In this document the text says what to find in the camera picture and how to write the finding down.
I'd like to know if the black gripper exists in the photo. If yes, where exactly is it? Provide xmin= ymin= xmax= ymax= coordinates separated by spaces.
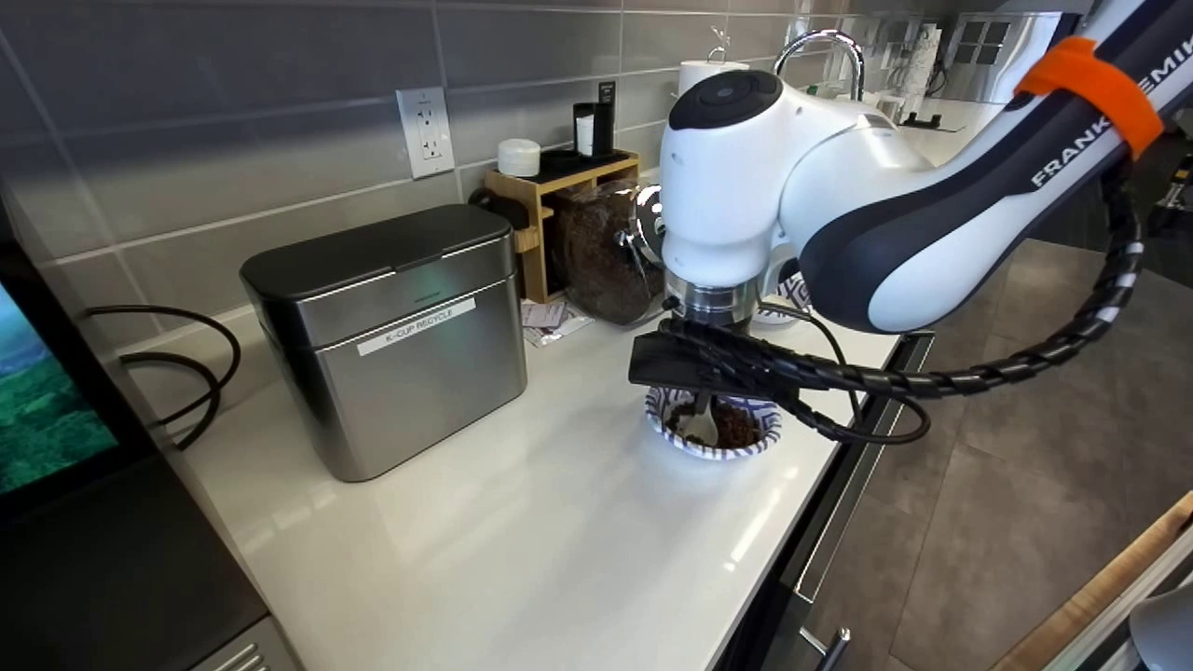
xmin=680 ymin=318 xmax=780 ymax=448

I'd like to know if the blue patterned paper bowl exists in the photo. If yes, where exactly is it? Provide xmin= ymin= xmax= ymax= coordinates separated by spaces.
xmin=641 ymin=382 xmax=786 ymax=465

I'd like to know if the heap of coffee beans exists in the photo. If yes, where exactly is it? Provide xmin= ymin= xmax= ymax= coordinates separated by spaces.
xmin=664 ymin=396 xmax=774 ymax=453

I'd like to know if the dark grey base cabinet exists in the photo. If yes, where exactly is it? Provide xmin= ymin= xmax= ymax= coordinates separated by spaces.
xmin=719 ymin=332 xmax=943 ymax=671

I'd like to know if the glass coffee bean jar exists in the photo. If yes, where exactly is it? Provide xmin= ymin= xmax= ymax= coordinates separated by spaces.
xmin=550 ymin=173 xmax=673 ymax=332

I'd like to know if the wooden countertop rack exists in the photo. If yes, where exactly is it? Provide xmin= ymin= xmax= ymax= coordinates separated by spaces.
xmin=478 ymin=145 xmax=647 ymax=305

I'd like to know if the stainless steel toaster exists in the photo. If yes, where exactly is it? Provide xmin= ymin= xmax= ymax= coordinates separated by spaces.
xmin=239 ymin=202 xmax=532 ymax=489

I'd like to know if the small white container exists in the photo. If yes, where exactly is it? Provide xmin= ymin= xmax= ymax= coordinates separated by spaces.
xmin=493 ymin=136 xmax=545 ymax=184

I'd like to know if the white paper towel roll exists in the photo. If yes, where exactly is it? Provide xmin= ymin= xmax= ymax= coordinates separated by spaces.
xmin=674 ymin=58 xmax=752 ymax=102

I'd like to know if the small chrome faucet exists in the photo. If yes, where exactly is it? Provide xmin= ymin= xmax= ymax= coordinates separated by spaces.
xmin=774 ymin=25 xmax=870 ymax=106

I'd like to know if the wooden table top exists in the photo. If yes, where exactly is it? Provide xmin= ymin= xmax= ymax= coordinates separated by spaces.
xmin=993 ymin=489 xmax=1193 ymax=671

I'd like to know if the black countertop appliance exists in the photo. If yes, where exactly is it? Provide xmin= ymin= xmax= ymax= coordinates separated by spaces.
xmin=0 ymin=453 xmax=310 ymax=671

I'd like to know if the black framed monitor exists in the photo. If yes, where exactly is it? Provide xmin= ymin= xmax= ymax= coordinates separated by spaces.
xmin=0 ymin=219 xmax=152 ymax=499

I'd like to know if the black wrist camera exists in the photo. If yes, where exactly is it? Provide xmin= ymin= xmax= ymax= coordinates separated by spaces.
xmin=628 ymin=325 xmax=706 ymax=391

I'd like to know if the black braided cable bundle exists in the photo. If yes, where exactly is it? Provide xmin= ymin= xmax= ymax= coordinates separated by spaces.
xmin=668 ymin=154 xmax=1150 ymax=453

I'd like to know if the black wall plate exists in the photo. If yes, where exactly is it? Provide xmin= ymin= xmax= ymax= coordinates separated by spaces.
xmin=592 ymin=79 xmax=622 ymax=136

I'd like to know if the white wall outlet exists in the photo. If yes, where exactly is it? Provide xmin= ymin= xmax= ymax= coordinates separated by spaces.
xmin=392 ymin=81 xmax=458 ymax=184

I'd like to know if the thin black power cable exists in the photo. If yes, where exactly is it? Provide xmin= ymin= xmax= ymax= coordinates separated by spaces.
xmin=74 ymin=301 xmax=247 ymax=454

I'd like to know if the orange velcro strap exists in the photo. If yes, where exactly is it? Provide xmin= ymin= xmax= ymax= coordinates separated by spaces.
xmin=1016 ymin=33 xmax=1167 ymax=162

